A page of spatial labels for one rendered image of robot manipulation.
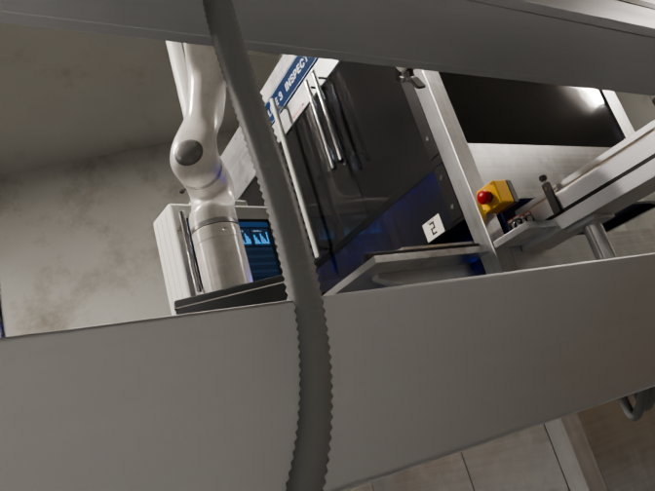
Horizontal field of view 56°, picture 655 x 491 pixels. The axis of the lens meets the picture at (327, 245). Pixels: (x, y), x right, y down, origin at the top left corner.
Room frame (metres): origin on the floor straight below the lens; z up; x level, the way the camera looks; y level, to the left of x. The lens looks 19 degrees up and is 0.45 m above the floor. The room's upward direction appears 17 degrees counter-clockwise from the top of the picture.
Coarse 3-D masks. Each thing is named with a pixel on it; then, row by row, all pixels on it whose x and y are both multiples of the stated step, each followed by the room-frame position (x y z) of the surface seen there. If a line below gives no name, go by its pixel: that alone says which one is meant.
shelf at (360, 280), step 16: (384, 256) 1.47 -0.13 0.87; (400, 256) 1.50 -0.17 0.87; (416, 256) 1.53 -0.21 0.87; (432, 256) 1.56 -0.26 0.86; (448, 256) 1.60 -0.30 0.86; (464, 256) 1.65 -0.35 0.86; (480, 256) 1.71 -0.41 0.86; (368, 272) 1.52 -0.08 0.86; (384, 272) 1.57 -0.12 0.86; (336, 288) 1.62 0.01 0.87; (352, 288) 1.64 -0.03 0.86; (368, 288) 1.69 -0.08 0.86
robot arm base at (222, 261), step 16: (224, 224) 1.37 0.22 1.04; (208, 240) 1.36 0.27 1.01; (224, 240) 1.36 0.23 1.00; (240, 240) 1.40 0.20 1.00; (208, 256) 1.36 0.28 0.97; (224, 256) 1.36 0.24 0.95; (240, 256) 1.38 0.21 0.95; (208, 272) 1.37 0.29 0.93; (224, 272) 1.36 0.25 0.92; (240, 272) 1.37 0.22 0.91; (208, 288) 1.37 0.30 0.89
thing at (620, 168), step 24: (624, 144) 1.42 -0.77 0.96; (648, 144) 1.35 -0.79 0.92; (600, 168) 1.46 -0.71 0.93; (624, 168) 1.42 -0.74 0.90; (648, 168) 1.37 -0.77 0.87; (552, 192) 1.58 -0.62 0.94; (576, 192) 1.54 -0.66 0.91; (600, 192) 1.48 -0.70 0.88; (624, 192) 1.44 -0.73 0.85; (648, 192) 1.49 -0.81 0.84; (552, 216) 1.61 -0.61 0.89; (576, 216) 1.56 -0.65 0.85; (552, 240) 1.69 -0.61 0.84
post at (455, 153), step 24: (408, 72) 1.72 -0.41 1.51; (432, 72) 1.69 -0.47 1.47; (432, 96) 1.67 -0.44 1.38; (432, 120) 1.70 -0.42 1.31; (456, 120) 1.70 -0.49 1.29; (456, 144) 1.68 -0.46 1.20; (456, 168) 1.68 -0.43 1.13; (456, 192) 1.71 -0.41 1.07; (480, 216) 1.67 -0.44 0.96; (480, 240) 1.70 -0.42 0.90; (504, 264) 1.68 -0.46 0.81; (552, 432) 1.71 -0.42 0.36; (576, 432) 1.69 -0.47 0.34; (576, 456) 1.67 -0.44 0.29; (576, 480) 1.69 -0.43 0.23; (600, 480) 1.70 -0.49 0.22
